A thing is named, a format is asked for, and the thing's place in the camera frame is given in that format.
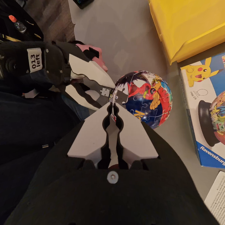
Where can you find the small bottle orange cap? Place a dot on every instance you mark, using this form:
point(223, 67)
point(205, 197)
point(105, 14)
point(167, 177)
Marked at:
point(18, 24)

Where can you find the printed instruction leaflet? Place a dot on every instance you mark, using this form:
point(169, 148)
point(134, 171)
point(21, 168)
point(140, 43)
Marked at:
point(217, 198)

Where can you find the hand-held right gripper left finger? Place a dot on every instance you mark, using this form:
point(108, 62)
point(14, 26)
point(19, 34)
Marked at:
point(87, 138)

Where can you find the black bag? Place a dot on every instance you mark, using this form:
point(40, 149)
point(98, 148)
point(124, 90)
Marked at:
point(29, 15)

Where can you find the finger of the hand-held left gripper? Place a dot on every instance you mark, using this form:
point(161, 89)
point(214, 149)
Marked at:
point(77, 95)
point(95, 72)

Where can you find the black electronic device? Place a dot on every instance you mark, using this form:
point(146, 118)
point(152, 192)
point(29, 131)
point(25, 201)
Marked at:
point(83, 3)

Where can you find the blue puzzle box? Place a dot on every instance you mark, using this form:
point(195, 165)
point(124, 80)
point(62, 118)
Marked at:
point(202, 109)

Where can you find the person's dark jacket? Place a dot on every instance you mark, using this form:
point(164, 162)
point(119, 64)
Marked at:
point(26, 123)

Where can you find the person's blue jeans leg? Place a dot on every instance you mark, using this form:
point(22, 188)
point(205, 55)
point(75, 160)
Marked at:
point(75, 109)

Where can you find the yellow plastic bin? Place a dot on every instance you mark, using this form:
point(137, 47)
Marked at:
point(189, 26)

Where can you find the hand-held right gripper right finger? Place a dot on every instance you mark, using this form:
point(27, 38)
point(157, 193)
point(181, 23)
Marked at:
point(137, 140)

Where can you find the white puzzle piece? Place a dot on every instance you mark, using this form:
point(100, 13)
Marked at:
point(105, 92)

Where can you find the curved puzzle piece red print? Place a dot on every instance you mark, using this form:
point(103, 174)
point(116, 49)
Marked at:
point(115, 95)

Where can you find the person's left hand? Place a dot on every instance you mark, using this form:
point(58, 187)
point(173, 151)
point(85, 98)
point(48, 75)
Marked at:
point(99, 61)

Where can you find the colourful cartoon puzzle ball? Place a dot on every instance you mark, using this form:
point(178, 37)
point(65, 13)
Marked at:
point(151, 98)

